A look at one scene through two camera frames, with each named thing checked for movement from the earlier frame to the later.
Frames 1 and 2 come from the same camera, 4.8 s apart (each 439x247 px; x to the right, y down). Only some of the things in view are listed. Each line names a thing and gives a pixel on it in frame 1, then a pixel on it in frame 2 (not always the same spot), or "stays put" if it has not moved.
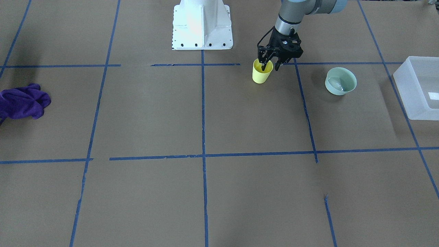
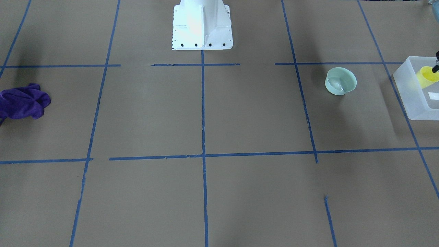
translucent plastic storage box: x=417 y=80 stays put
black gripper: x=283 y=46 -> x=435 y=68
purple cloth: x=29 y=101 stays put
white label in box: x=434 y=96 stays put
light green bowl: x=340 y=80 stays put
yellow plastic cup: x=259 y=76 -> x=426 y=77
